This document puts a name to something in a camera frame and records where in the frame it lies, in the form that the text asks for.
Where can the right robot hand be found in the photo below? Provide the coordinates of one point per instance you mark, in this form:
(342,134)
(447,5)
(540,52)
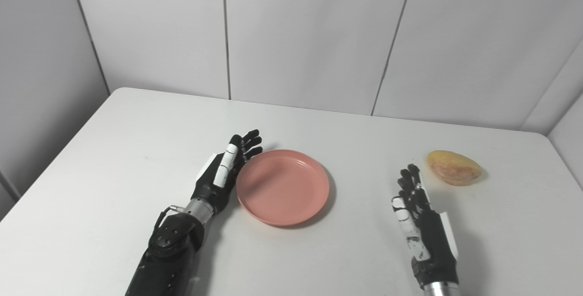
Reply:
(426,237)

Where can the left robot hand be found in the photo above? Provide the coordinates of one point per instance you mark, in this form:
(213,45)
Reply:
(218,177)

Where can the pink plate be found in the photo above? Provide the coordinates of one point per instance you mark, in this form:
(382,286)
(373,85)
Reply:
(283,186)

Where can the yellow mango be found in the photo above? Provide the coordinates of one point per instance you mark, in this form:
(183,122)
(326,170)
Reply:
(454,167)

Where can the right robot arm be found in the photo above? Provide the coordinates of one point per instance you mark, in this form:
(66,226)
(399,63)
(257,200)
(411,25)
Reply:
(439,289)

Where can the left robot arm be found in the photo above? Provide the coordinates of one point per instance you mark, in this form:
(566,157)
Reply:
(175,250)

